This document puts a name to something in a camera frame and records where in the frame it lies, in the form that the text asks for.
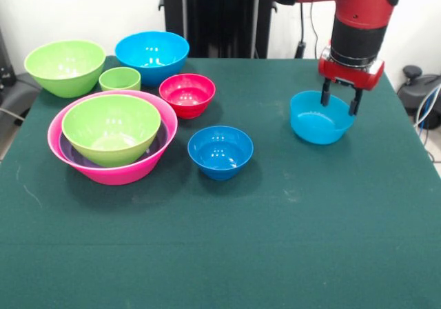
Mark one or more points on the black stand base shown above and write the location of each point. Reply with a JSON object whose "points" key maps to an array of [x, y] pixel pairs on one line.
{"points": [[418, 91], [17, 91]]}

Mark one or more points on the blue large bowl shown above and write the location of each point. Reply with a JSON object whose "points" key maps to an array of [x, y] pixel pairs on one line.
{"points": [[151, 57]]}

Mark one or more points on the red small bowl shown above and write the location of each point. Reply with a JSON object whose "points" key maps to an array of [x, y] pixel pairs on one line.
{"points": [[187, 95]]}

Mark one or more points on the dark green table cloth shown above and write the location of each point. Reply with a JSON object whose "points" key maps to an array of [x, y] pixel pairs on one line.
{"points": [[220, 236]]}

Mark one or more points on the dark blue small bowl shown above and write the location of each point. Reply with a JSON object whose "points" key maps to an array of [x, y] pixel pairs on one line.
{"points": [[220, 154]]}

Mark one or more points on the turquoise bowl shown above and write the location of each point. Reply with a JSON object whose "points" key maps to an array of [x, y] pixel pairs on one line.
{"points": [[317, 129]]}

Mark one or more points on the purple shallow bowl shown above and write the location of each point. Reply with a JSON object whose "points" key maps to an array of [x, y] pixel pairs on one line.
{"points": [[159, 143]]}

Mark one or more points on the pink large bowl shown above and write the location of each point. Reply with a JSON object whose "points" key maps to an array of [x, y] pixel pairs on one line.
{"points": [[117, 177]]}

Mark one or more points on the lime green small cup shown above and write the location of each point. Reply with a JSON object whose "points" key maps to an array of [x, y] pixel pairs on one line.
{"points": [[120, 78]]}

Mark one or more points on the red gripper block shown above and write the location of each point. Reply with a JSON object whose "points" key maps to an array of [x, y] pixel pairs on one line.
{"points": [[351, 78]]}

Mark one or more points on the lime green large bowl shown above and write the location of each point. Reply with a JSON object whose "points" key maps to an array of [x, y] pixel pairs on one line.
{"points": [[110, 129], [65, 67]]}

